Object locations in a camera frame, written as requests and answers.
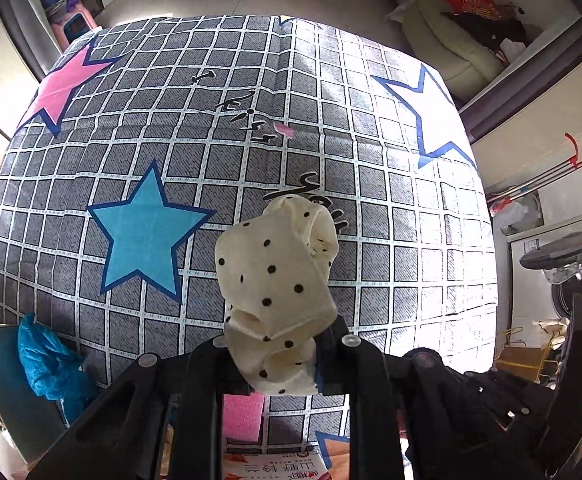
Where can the grey checked star tablecloth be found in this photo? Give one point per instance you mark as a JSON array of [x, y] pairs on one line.
[[147, 141]]

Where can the beige sofa cushion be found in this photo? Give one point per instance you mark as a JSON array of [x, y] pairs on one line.
[[465, 65]]

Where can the blue plastic bag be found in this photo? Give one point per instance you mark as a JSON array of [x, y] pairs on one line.
[[53, 371]]

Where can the white washing machine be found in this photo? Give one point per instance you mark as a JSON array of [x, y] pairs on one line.
[[539, 271]]

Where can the cream polka dot scrunchie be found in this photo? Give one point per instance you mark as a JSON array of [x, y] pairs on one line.
[[273, 271]]

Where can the white storage box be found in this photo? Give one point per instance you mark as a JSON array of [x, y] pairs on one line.
[[33, 423]]

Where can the floral tissue pack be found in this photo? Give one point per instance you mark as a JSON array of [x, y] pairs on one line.
[[284, 466]]

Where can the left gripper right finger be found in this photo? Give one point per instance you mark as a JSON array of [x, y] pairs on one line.
[[348, 365]]

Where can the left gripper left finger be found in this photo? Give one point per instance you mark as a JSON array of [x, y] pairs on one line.
[[210, 375]]

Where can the pink foam sponge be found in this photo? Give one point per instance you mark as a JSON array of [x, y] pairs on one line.
[[242, 416]]

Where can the pink plastic stool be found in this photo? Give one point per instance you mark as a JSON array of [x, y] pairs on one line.
[[69, 25]]

